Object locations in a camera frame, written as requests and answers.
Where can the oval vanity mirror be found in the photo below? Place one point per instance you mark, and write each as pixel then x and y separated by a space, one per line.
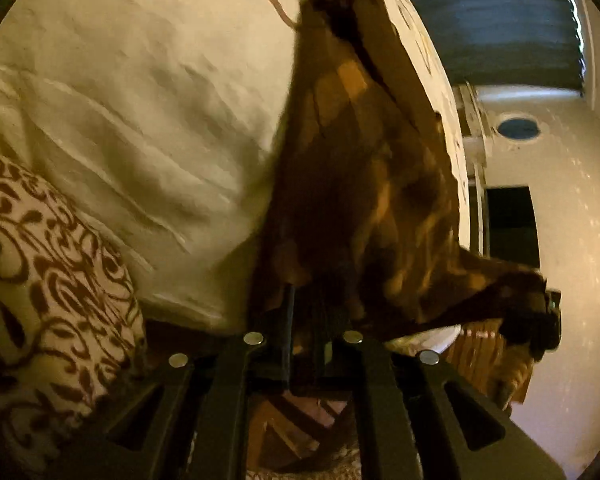
pixel 517 128

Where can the brown swirl patterned rug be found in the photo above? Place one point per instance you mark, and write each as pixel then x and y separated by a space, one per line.
pixel 55 285

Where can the dark blue curtain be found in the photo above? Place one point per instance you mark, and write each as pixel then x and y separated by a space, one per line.
pixel 485 20

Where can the bed with patterned sheet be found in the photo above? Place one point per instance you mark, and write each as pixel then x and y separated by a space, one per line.
pixel 130 85

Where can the black television screen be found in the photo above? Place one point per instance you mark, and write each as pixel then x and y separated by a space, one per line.
pixel 512 225

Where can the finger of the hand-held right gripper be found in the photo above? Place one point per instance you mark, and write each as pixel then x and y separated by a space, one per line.
pixel 535 327

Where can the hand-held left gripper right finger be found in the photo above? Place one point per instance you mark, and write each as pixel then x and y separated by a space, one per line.
pixel 325 347

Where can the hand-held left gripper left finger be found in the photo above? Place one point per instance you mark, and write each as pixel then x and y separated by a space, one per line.
pixel 287 340

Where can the white vanity table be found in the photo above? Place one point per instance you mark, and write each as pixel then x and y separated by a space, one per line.
pixel 475 125

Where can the brown plaid sweater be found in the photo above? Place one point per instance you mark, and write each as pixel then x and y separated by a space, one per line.
pixel 360 200

